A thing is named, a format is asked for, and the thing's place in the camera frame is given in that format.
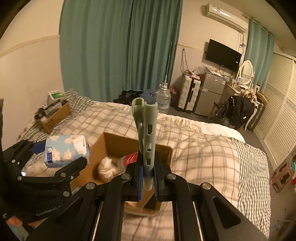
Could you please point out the black bag on floor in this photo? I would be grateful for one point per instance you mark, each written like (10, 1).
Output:
(127, 96)

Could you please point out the black wall television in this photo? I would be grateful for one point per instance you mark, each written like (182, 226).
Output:
(223, 55)

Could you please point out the white louvered wardrobe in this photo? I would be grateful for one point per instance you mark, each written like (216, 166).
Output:
(276, 127)

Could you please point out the small cardboard box with items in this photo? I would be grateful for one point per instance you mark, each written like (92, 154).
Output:
(48, 123)

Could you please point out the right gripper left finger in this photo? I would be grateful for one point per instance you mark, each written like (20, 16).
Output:
(95, 212)

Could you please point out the white oval mirror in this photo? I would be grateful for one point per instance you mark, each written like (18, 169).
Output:
(245, 72)

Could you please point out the large green curtain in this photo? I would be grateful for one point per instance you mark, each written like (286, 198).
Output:
(107, 47)

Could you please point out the open cardboard box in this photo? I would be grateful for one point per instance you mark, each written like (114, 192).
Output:
(116, 146)

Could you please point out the white cloth bundle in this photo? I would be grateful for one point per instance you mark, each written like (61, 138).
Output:
(108, 168)

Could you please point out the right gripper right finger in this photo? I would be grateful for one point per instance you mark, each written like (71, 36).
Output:
(200, 212)

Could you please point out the white suitcase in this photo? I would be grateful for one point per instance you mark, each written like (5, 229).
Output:
(189, 92)

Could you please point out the plaid beige blanket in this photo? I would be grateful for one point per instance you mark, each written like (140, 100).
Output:
(198, 156)

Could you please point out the white air conditioner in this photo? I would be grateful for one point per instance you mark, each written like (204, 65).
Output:
(227, 18)

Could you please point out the large water jug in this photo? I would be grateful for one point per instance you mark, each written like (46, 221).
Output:
(163, 98)

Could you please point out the small cardboard stool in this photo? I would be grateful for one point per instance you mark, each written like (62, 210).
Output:
(282, 176)

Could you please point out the narrow green curtain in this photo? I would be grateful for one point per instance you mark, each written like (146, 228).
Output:
(259, 52)

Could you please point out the black jacket on chair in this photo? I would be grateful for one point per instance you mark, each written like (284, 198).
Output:
(238, 111)

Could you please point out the green striped bed sheet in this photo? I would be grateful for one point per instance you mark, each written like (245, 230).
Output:
(253, 193)

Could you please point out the blue white tissue pack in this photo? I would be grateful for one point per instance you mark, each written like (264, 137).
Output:
(63, 149)

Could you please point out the silver mini fridge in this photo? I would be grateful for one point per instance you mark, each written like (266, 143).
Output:
(210, 91)

